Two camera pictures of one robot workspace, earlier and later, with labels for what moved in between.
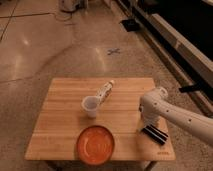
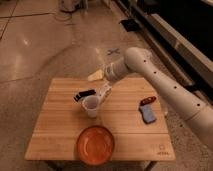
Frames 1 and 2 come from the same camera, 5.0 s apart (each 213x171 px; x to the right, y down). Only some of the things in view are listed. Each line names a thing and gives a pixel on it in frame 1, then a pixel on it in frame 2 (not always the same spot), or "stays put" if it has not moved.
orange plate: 95,145 stays put
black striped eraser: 158,135 -> 84,93
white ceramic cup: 90,104 stays put
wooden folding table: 72,105 stays put
